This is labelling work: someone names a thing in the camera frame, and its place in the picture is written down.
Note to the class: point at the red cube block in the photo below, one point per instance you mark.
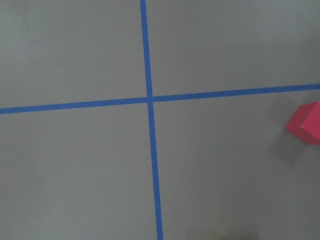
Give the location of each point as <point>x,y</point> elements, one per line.
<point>305,123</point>

